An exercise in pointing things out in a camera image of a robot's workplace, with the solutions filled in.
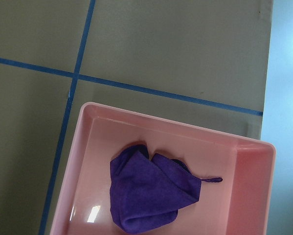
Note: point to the purple cloth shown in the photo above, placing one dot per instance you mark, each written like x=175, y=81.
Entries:
x=147, y=193

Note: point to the pink plastic bin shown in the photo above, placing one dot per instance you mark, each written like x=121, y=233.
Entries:
x=238, y=205

